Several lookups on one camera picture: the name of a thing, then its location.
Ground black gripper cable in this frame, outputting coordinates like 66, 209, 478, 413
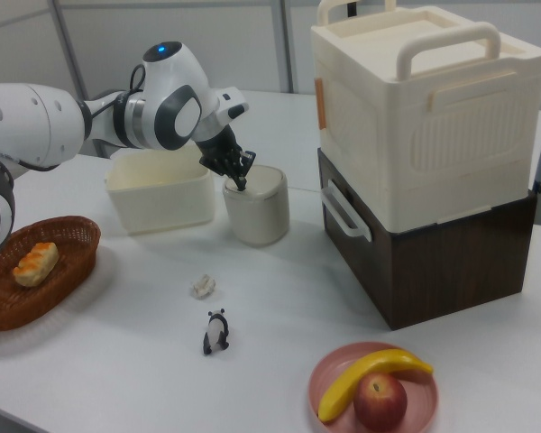
78, 64, 148, 125

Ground white open plastic bin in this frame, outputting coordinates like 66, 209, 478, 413
104, 146, 215, 235

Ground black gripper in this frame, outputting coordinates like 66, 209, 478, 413
193, 127, 257, 190

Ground pink plate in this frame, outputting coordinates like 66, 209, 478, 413
307, 341, 439, 433

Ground dark brown wooden drawer box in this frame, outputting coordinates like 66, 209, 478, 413
317, 148, 538, 332

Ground yellow toy banana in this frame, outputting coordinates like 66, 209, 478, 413
317, 348, 434, 424

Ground cream plastic storage box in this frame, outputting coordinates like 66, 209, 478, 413
309, 0, 541, 234

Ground brown wicker basket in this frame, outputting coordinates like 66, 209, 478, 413
0, 215, 103, 333

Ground white drawer handle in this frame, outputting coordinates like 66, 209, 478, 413
320, 178, 373, 240

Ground red toy apple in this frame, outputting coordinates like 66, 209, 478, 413
353, 372, 408, 431

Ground toy bread loaf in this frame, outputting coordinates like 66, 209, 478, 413
12, 242, 59, 289

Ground small white trash can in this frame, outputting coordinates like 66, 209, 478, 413
222, 164, 290, 247

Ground panda figurine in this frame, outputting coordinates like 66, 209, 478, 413
201, 309, 231, 356

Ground crumpled white paper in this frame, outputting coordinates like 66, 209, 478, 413
189, 273, 217, 299

